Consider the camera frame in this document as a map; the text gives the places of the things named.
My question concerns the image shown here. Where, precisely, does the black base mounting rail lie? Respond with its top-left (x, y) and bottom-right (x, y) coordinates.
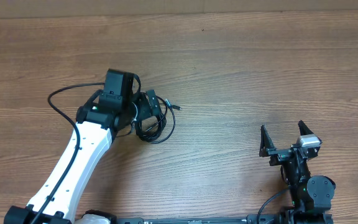
top-left (116, 213), bottom-right (334, 224)

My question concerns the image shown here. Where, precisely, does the black usb cable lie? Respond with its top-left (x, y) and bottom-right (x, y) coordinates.
top-left (116, 95), bottom-right (183, 144)

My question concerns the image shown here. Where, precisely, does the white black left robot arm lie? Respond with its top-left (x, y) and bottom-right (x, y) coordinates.
top-left (4, 69), bottom-right (158, 224)

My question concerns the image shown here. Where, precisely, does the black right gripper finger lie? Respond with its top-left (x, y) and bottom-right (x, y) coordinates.
top-left (259, 125), bottom-right (275, 156)
top-left (298, 120), bottom-right (314, 136)

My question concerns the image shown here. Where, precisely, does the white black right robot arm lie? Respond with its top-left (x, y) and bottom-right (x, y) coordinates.
top-left (255, 121), bottom-right (336, 224)

